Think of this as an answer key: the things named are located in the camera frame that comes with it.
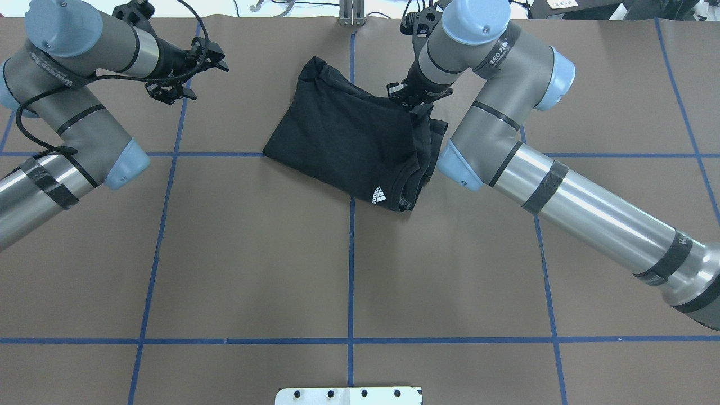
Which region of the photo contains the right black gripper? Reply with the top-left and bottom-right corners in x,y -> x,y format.
386,62 -> 453,107

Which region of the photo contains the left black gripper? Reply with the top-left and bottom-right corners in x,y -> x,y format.
145,37 -> 230,105

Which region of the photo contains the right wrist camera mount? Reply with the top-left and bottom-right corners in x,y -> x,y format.
399,3 -> 442,50

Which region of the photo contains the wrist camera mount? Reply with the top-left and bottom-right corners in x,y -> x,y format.
399,3 -> 442,50
111,1 -> 155,34

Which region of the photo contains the white camera stand base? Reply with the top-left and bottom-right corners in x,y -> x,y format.
274,385 -> 424,404

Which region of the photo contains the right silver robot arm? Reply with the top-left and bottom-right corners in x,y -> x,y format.
386,1 -> 719,330

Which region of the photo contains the black graphic t-shirt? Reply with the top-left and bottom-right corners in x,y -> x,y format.
263,56 -> 448,212

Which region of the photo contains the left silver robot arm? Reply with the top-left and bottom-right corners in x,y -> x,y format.
2,1 -> 229,249

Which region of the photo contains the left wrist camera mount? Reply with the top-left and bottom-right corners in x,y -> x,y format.
111,1 -> 155,34

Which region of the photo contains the left black braided cable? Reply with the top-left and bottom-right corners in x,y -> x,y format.
16,0 -> 212,189

